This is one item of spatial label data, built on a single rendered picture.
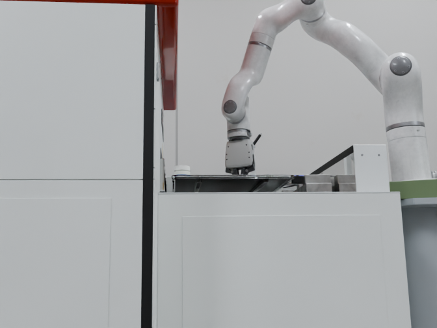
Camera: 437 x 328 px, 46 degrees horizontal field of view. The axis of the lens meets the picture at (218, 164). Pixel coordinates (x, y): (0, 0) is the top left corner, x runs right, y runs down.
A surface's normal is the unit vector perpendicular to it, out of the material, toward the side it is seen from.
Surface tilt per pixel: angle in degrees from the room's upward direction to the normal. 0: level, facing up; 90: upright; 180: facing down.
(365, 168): 90
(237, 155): 92
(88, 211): 90
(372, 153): 90
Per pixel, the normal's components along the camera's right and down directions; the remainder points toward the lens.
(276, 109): -0.07, -0.19
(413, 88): 0.07, 0.45
